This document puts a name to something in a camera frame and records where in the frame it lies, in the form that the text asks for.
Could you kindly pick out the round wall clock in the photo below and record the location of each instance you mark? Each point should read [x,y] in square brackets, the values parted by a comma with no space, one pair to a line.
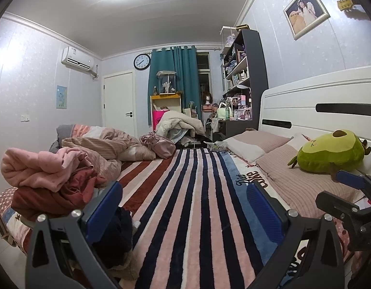
[142,61]

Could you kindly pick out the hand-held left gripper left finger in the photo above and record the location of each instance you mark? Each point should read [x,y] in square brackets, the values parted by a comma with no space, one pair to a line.
[102,213]

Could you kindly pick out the window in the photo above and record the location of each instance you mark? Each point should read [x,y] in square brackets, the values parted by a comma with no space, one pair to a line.
[203,78]

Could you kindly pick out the white bed headboard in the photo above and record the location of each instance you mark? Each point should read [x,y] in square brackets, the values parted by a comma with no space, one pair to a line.
[293,108]

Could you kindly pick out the yellow shelf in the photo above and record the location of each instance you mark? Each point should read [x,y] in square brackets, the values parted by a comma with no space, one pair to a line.
[166,97]

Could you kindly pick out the framed portrait photo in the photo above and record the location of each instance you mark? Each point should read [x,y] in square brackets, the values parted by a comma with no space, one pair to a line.
[305,12]

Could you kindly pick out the clear plastic bag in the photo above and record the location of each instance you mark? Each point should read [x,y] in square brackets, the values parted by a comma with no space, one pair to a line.
[218,146]

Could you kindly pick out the magenta box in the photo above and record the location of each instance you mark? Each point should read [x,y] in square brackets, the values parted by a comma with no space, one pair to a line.
[159,120]

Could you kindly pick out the cream blanket pile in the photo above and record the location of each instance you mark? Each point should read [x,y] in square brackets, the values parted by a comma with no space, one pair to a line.
[179,123]

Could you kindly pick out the white air conditioner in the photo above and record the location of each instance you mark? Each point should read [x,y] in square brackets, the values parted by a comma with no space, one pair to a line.
[77,58]

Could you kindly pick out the white light switch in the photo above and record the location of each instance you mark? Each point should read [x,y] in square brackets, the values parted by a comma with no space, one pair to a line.
[25,117]

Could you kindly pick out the beige fuzzy cloth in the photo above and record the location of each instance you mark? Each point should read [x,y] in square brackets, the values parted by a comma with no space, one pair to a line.
[125,268]

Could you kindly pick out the dark red cloth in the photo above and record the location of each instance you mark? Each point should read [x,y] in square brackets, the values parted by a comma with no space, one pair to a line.
[44,201]

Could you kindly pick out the pink satin bag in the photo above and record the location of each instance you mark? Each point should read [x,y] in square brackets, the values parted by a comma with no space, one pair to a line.
[160,144]

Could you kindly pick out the glass display case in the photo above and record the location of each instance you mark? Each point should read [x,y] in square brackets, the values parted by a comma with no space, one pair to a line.
[166,81]

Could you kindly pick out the white door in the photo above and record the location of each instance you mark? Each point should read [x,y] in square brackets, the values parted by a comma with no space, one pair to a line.
[119,96]

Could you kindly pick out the green avocado plush toy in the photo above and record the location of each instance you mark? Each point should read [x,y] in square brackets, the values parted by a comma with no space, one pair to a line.
[330,153]

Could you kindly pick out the striped fleece blanket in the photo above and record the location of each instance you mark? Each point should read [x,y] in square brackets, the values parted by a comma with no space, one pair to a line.
[188,216]

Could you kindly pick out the star print bedsheet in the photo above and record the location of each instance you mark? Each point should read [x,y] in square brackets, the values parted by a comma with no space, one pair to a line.
[8,216]

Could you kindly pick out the light green handbag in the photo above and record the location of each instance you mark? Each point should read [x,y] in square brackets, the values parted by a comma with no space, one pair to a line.
[224,113]

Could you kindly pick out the pink dotted garment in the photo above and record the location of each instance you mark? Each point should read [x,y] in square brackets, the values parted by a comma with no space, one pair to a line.
[41,168]

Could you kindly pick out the mannequin head with wig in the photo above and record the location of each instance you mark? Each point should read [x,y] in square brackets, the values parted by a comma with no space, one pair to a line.
[207,97]

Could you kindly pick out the pink and white pillow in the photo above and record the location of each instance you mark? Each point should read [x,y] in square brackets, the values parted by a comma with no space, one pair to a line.
[254,144]

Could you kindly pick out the pink striped duvet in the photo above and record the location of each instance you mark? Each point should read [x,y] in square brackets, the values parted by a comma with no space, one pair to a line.
[104,144]

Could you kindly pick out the teal curtain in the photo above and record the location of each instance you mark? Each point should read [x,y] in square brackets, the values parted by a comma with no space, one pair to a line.
[185,66]

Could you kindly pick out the dark shelf unit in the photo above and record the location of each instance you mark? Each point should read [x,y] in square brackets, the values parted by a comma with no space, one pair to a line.
[257,66]

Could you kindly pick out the dusty pink ribbed pillow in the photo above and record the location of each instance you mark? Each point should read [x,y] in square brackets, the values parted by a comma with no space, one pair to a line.
[296,180]

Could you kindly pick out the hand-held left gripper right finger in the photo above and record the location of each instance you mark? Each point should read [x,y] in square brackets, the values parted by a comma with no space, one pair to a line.
[263,213]

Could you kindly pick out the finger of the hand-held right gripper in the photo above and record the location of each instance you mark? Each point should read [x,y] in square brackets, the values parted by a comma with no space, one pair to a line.
[348,213]
[351,180]

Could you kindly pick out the yellow guitar headstock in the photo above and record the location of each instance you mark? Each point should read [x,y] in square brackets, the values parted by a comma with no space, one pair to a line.
[346,4]

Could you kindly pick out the small wall poster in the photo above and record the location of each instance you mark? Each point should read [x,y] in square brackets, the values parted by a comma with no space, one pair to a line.
[61,96]

